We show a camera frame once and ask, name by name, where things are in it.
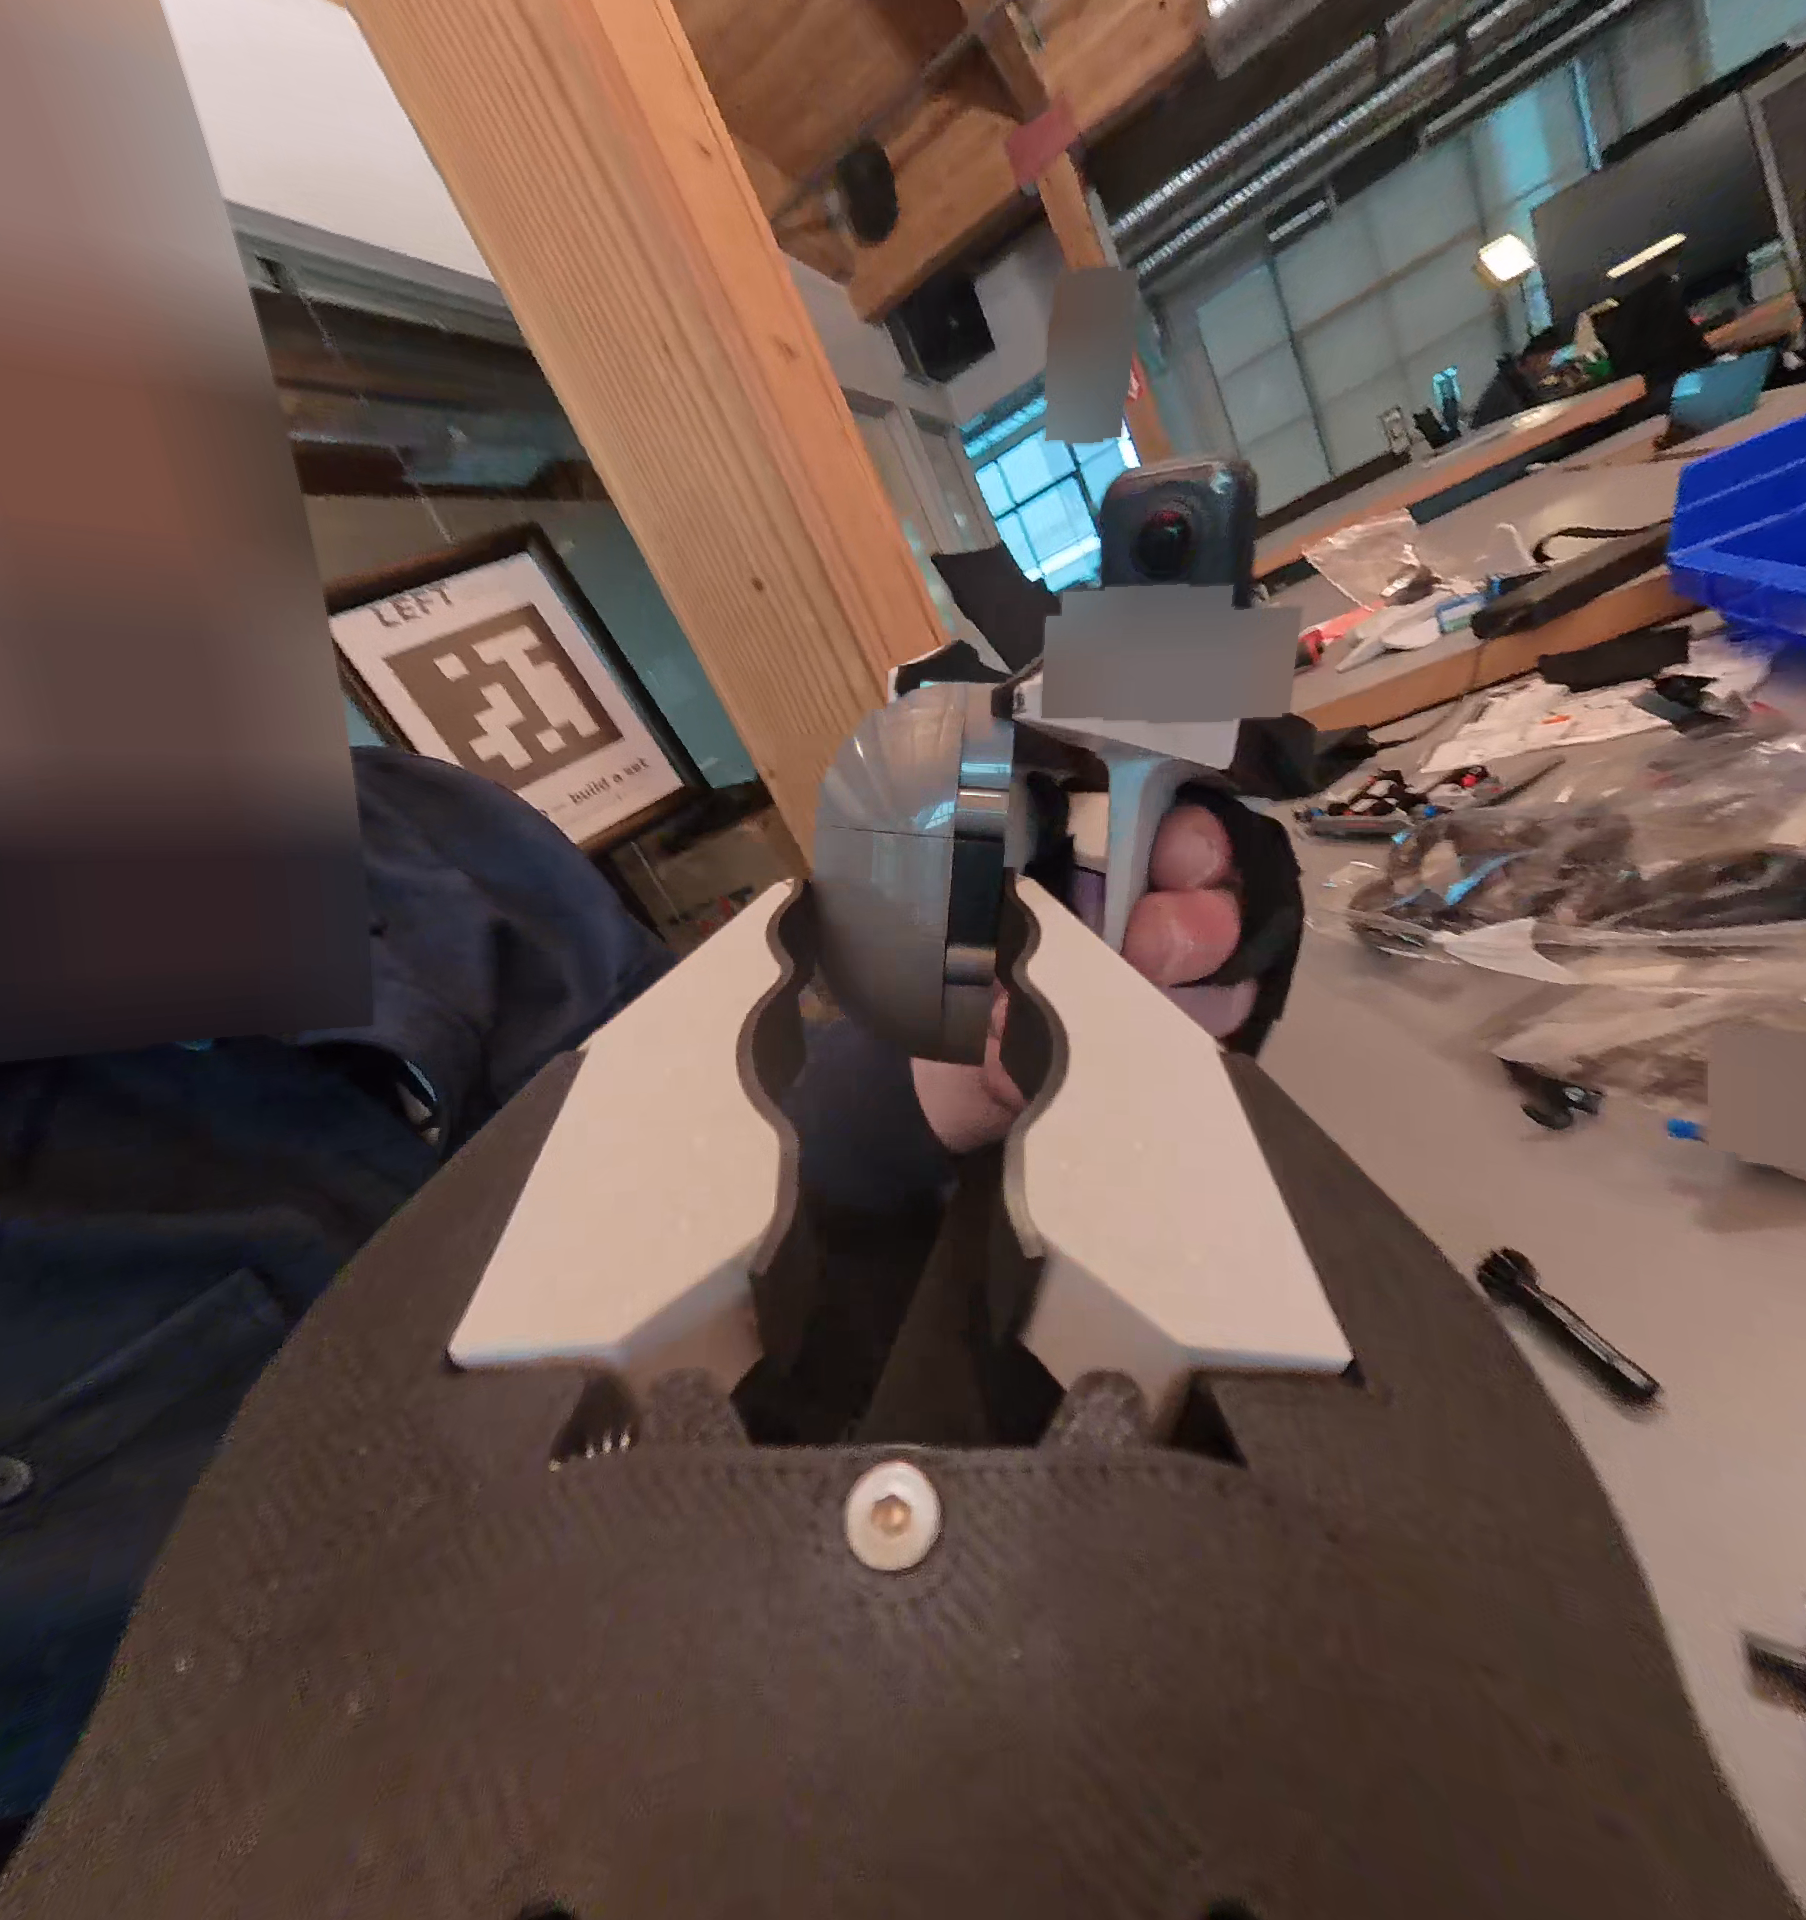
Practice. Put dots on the wooden pillar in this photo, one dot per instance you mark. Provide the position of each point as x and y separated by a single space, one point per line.
619 375

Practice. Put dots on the blue plastic bin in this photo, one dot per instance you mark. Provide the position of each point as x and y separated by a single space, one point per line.
1773 539

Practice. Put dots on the person's left hand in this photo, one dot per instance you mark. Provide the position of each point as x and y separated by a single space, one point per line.
1188 900

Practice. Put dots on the clear bag of lego tyres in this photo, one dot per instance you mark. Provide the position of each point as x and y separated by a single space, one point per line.
1591 884

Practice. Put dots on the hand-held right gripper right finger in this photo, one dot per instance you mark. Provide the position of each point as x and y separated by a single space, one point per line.
1174 1201

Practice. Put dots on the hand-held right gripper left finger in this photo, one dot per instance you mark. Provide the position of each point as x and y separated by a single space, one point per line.
619 1201

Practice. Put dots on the black case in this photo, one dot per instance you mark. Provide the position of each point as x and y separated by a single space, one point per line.
1577 594

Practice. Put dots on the small black lego connector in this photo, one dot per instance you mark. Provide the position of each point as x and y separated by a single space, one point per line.
1549 1095

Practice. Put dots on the long wooden desk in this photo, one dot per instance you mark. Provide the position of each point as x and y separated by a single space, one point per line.
1443 473

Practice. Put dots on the framed marker sign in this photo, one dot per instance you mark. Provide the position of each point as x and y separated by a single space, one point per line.
512 691

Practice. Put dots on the grey black lego subassembly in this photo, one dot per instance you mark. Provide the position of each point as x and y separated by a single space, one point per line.
1384 804

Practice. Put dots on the grey curved lego panel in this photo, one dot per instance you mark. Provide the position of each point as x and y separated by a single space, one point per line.
889 841

